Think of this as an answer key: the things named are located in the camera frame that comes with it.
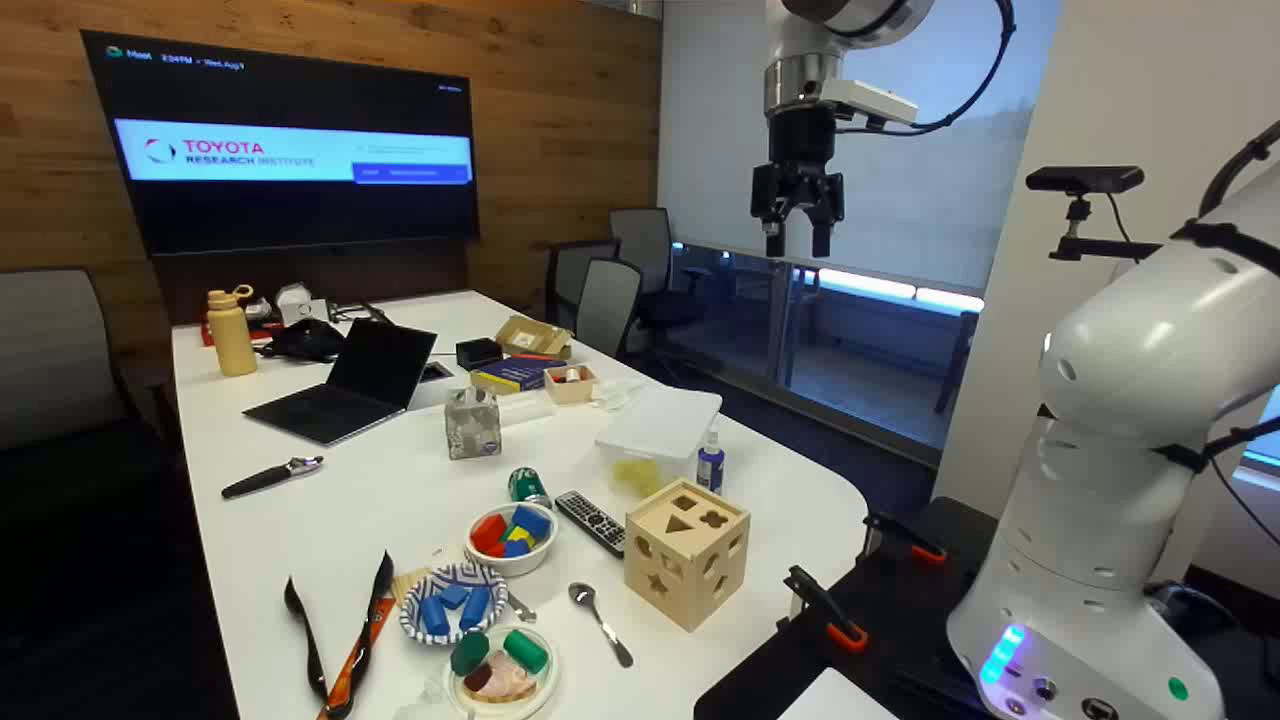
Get clear container with yellow sponge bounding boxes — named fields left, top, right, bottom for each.
left=610, top=454, right=674, bottom=501

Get small light wooden tray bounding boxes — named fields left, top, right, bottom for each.
left=541, top=362, right=602, bottom=407

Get metal spoon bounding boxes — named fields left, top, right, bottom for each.
left=566, top=581, right=642, bottom=671

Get black remote control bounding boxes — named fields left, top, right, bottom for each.
left=553, top=489, right=628, bottom=565

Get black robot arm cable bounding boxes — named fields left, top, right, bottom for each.
left=910, top=0, right=1021, bottom=141

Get teal green cup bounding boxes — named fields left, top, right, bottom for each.
left=505, top=463, right=553, bottom=509

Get black camera on stand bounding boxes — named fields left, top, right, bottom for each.
left=1024, top=163, right=1165, bottom=267

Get grey speckled cube container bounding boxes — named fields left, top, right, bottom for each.
left=442, top=390, right=508, bottom=463

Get blue patterned bowl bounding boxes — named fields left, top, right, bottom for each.
left=395, top=560, right=513, bottom=652

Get black cloth bag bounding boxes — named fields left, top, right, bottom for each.
left=258, top=315, right=353, bottom=364

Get wooden toy box lid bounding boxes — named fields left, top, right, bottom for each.
left=623, top=477, right=755, bottom=554

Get wooden shape sorter toy box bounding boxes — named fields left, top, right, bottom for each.
left=621, top=477, right=755, bottom=637

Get white small device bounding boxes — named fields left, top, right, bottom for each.
left=273, top=282, right=332, bottom=328

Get orange handled tongs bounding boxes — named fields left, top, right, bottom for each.
left=282, top=548, right=399, bottom=720

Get yellow water bottle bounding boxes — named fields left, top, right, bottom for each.
left=205, top=282, right=260, bottom=381

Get wall mounted tv screen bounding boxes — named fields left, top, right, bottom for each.
left=79, top=27, right=484, bottom=260

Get small black box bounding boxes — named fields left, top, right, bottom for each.
left=451, top=335, right=508, bottom=378

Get tan cardboard box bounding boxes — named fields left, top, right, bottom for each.
left=494, top=311, right=576, bottom=369

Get small blue labelled bottle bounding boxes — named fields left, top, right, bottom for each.
left=693, top=419, right=733, bottom=498

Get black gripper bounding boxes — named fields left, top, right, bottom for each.
left=750, top=105, right=849, bottom=260

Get black open laptop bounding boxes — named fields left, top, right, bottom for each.
left=240, top=315, right=442, bottom=448

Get white bowl with coloured blocks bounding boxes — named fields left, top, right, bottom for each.
left=461, top=501, right=562, bottom=581

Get black orange clamp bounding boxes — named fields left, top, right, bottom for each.
left=859, top=509, right=957, bottom=576
left=780, top=560, right=877, bottom=659

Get black marker pen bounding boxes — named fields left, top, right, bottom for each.
left=220, top=454, right=328, bottom=506

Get white plate with green toys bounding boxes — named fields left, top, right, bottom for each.
left=446, top=625, right=566, bottom=720

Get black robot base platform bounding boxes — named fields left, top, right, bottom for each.
left=693, top=492, right=1280, bottom=720

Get large grey office chair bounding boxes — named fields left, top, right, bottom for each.
left=0, top=267, right=170, bottom=535

